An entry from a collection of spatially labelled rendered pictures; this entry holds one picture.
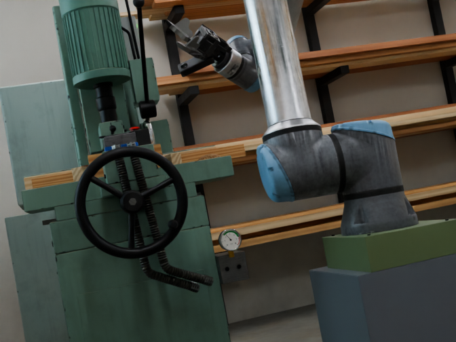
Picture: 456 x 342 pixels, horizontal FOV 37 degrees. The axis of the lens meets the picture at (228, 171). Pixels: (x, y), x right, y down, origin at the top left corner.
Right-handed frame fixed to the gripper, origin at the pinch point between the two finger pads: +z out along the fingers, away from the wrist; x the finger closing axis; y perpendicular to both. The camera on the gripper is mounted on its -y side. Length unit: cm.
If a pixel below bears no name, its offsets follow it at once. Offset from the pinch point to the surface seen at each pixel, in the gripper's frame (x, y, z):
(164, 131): 0.0, -29.6, -21.1
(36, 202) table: 35, -51, 17
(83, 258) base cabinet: 47, -55, 1
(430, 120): -121, 12, -240
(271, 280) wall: -102, -131, -220
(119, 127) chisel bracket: 14.0, -29.4, 0.3
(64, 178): 19, -50, 7
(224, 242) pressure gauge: 54, -28, -27
